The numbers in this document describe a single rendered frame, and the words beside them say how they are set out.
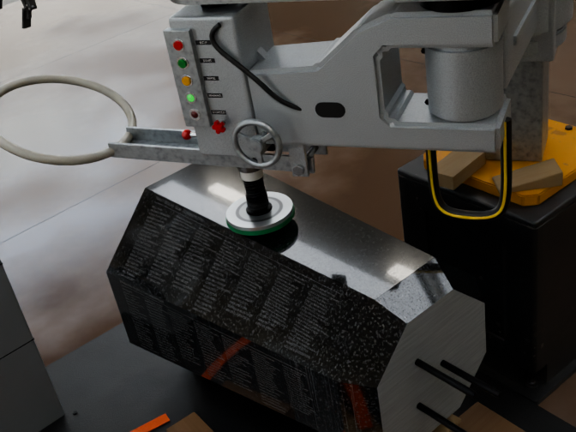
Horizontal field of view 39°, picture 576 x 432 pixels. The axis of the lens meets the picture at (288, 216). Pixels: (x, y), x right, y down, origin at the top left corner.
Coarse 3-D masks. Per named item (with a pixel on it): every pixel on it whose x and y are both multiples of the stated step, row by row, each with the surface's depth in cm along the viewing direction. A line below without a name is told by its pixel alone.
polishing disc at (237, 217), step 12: (276, 192) 260; (240, 204) 258; (276, 204) 254; (288, 204) 253; (228, 216) 252; (240, 216) 251; (252, 216) 250; (264, 216) 249; (276, 216) 248; (288, 216) 248; (240, 228) 246; (252, 228) 245; (264, 228) 245
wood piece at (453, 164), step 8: (456, 152) 275; (464, 152) 274; (472, 152) 273; (440, 160) 272; (448, 160) 271; (456, 160) 270; (464, 160) 269; (472, 160) 268; (480, 160) 272; (440, 168) 267; (448, 168) 266; (456, 168) 266; (464, 168) 265; (472, 168) 269; (440, 176) 265; (448, 176) 262; (456, 176) 263; (464, 176) 266; (440, 184) 267; (448, 184) 264; (456, 184) 264
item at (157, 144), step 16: (128, 128) 261; (144, 128) 259; (112, 144) 253; (128, 144) 251; (144, 144) 259; (160, 144) 258; (176, 144) 256; (192, 144) 255; (160, 160) 249; (176, 160) 247; (192, 160) 244; (208, 160) 242; (224, 160) 240; (240, 160) 238; (256, 160) 234; (288, 160) 231
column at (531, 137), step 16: (528, 64) 254; (544, 64) 256; (512, 80) 258; (528, 80) 256; (544, 80) 260; (512, 96) 261; (528, 96) 259; (544, 96) 263; (512, 112) 264; (528, 112) 262; (544, 112) 267; (512, 128) 267; (528, 128) 265; (544, 128) 271; (512, 144) 270; (528, 144) 268; (544, 144) 274; (528, 160) 272
